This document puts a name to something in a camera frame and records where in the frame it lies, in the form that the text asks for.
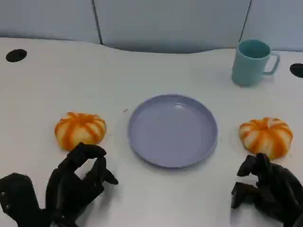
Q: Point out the lilac plate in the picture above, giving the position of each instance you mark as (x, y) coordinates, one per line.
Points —
(172, 132)

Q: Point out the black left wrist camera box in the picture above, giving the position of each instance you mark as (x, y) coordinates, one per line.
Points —
(16, 196)

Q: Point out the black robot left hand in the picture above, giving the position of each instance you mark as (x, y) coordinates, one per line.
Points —
(68, 184)

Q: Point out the pale green mug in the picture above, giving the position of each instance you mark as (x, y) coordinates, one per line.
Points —
(248, 68)

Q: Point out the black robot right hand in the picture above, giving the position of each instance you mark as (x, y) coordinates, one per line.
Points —
(277, 189)

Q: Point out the orange white toy bread roll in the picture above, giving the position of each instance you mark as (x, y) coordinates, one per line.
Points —
(265, 137)
(78, 128)

